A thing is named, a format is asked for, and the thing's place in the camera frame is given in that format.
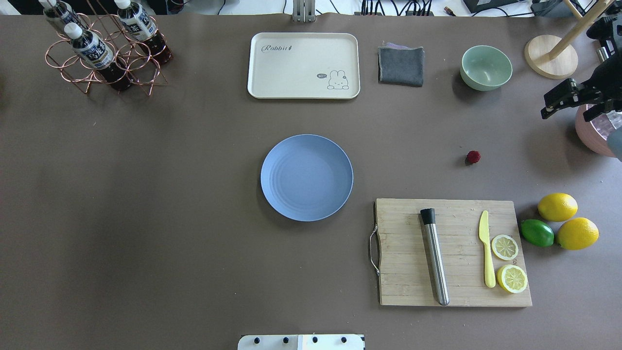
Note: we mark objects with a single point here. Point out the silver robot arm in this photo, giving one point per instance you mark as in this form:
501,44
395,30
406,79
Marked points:
598,99

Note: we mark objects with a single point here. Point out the yellow plastic knife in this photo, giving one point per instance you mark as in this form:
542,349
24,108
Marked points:
483,234

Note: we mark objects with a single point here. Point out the green bowl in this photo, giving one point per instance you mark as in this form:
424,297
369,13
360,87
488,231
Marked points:
485,68

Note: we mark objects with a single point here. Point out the pink bowl with ice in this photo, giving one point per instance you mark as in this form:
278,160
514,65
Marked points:
603,134

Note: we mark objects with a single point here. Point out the wooden cup tree stand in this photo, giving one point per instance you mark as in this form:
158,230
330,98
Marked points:
554,57

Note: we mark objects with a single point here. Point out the cream rabbit tray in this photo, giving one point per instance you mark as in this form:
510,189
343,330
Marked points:
304,66

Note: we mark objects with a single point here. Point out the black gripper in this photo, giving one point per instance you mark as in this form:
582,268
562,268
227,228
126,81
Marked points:
608,78

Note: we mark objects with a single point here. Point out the wooden cutting board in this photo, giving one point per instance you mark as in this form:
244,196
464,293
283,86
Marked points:
404,265

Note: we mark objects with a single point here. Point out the lemon slice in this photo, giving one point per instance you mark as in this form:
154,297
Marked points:
512,278
504,247

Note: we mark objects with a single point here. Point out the red strawberry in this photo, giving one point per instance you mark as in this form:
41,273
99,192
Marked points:
473,157

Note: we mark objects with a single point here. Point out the steel muddler black tip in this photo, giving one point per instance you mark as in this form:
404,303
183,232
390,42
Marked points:
437,265

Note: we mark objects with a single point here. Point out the aluminium frame post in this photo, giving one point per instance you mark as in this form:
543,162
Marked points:
304,11

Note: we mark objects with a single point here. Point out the yellow lemon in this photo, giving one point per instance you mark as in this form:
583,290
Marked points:
557,207
577,234

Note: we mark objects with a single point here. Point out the blue round plate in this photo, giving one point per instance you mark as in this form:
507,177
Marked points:
306,177

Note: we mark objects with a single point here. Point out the green lime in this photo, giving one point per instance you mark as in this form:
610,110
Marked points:
537,232

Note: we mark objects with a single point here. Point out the copper wire bottle rack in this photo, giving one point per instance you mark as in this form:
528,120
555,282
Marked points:
118,50

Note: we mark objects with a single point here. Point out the dark drink bottle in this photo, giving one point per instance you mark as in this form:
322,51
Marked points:
59,13
140,26
99,56

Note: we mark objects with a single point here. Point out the dark grey folded cloth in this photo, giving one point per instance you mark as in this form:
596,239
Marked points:
401,65

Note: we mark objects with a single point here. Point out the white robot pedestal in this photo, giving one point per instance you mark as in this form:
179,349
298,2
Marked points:
302,342

